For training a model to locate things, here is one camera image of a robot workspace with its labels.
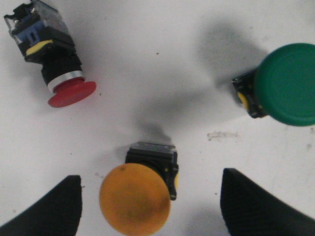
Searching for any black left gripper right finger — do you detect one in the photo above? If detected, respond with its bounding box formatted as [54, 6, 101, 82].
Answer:
[220, 168, 315, 236]

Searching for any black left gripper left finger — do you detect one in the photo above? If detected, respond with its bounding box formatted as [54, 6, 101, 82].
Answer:
[0, 175, 82, 236]

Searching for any yellow push button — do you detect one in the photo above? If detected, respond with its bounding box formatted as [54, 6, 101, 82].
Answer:
[99, 142, 179, 236]

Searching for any centre green push button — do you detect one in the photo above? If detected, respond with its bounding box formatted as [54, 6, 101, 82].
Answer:
[231, 43, 315, 126]

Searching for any lying red push button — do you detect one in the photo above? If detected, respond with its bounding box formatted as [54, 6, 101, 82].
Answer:
[4, 0, 96, 108]

